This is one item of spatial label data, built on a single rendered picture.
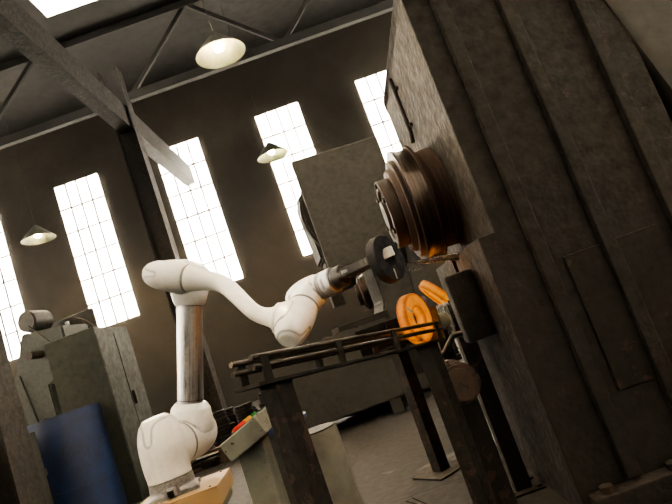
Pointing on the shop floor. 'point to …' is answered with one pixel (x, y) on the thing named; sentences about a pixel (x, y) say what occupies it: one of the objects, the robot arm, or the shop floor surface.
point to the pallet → (227, 418)
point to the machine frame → (555, 225)
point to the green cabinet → (105, 392)
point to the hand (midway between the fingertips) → (383, 254)
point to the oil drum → (79, 457)
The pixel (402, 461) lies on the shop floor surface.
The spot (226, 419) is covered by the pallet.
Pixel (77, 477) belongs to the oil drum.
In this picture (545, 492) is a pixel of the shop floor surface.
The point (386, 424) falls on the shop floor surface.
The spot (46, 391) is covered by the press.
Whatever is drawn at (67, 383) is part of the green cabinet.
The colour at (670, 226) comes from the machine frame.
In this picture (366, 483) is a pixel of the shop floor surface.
